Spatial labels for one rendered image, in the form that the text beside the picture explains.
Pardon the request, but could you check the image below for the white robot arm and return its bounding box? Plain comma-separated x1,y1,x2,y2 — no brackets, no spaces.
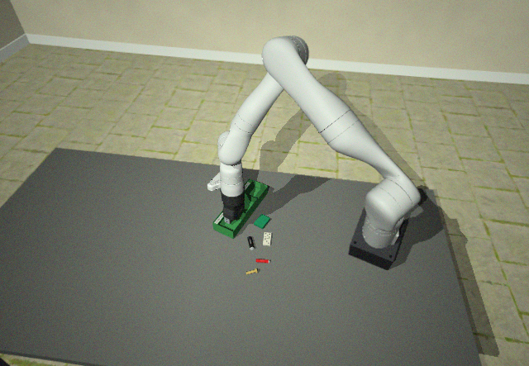
217,36,421,249

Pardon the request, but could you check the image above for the black aa battery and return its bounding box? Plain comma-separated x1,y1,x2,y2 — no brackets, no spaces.
247,236,254,250

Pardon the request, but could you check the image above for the green three-compartment bin rack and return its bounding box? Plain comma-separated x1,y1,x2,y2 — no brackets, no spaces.
212,178,268,239

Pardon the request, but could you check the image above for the white domino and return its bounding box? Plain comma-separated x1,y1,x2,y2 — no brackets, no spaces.
263,232,271,246

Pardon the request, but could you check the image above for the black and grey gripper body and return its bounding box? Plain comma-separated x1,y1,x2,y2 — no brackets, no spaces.
207,172,245,221

